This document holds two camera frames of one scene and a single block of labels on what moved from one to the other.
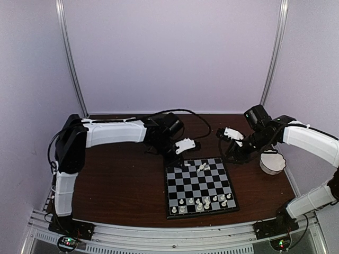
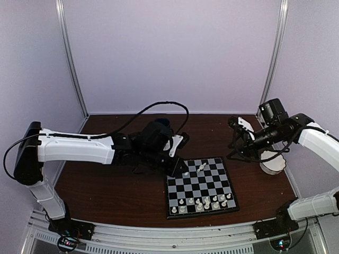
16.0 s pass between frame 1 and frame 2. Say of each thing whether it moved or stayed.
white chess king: stayed
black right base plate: stayed
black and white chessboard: stayed
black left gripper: moved
